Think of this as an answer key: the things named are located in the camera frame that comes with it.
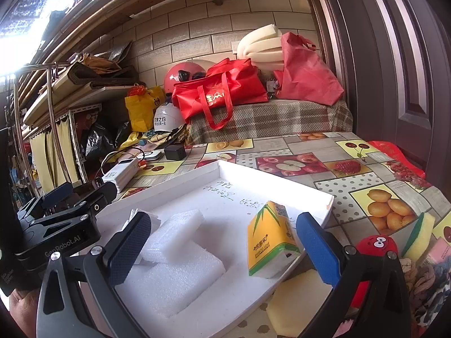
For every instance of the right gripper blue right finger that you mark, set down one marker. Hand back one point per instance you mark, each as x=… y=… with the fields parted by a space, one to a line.
x=385 y=310

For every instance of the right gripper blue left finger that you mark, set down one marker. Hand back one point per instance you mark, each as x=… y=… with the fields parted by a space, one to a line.
x=62 y=310

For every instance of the red plush toy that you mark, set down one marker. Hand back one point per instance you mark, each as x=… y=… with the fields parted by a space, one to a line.
x=372 y=245

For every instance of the yellow tissue pack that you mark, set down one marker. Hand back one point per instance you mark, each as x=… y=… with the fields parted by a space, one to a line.
x=272 y=246

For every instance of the person's left hand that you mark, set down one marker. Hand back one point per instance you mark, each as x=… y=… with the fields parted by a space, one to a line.
x=23 y=309

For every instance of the yellow curtain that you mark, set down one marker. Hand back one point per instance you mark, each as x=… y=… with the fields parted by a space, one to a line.
x=46 y=161

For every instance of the white power bank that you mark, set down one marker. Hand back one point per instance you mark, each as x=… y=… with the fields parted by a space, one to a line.
x=121 y=174

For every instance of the yellow green sponge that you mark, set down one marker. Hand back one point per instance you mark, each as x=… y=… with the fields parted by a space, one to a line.
x=419 y=238

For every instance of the yellow flat sponge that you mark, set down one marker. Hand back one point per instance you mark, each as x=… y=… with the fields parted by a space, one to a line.
x=295 y=303

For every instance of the black plastic bag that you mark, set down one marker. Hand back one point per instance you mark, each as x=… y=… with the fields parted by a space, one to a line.
x=102 y=140

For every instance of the white round charger device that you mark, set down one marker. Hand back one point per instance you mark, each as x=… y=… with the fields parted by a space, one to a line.
x=153 y=155

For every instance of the metal storage shelf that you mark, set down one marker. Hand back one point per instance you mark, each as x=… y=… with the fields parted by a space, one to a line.
x=75 y=91

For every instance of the black charger cube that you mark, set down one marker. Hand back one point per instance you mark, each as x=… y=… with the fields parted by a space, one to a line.
x=175 y=152

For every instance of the yellow shopping bag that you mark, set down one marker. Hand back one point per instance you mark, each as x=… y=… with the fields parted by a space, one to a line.
x=142 y=103

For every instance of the white helmet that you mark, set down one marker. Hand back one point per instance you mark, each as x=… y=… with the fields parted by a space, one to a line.
x=167 y=118

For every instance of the white shallow tray box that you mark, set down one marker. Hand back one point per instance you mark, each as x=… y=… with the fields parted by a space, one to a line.
x=229 y=196

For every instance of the red packet by door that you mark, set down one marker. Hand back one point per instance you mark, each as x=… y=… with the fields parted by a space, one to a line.
x=394 y=152

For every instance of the red helmet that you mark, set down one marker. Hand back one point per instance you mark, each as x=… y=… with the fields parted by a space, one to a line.
x=180 y=73

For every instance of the plaid cloth covered bench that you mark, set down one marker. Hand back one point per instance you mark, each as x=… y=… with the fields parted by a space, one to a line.
x=273 y=118

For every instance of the red tote bag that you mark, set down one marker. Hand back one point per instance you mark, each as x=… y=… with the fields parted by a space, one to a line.
x=226 y=84

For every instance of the pink red shopping bag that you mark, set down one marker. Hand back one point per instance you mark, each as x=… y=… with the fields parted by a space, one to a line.
x=305 y=77

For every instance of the cream foam roll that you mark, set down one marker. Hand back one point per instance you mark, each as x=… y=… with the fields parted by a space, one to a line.
x=263 y=47

